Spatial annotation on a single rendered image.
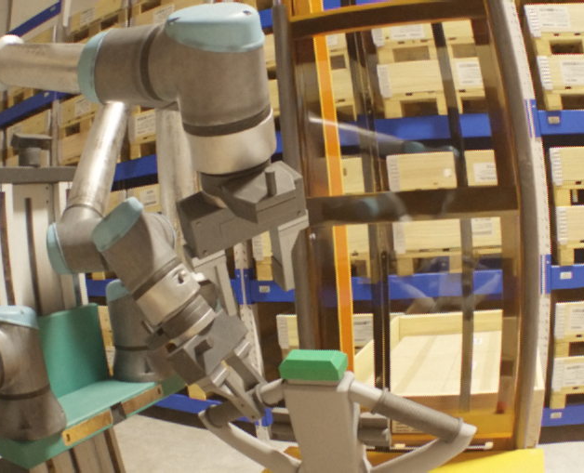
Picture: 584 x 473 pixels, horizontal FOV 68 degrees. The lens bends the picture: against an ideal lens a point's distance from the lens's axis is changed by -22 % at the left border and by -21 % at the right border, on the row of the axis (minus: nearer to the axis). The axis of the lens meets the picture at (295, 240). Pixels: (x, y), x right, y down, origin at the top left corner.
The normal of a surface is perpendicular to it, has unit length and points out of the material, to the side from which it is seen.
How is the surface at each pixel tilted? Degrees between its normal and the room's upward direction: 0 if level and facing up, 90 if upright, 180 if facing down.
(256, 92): 109
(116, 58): 92
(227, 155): 124
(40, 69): 101
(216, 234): 118
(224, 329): 62
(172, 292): 77
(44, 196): 90
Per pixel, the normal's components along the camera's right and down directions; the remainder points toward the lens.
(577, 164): -0.41, 0.09
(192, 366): -0.36, 0.36
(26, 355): 0.92, -0.04
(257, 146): 0.66, 0.39
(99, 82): -0.36, 0.66
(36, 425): 0.62, -0.35
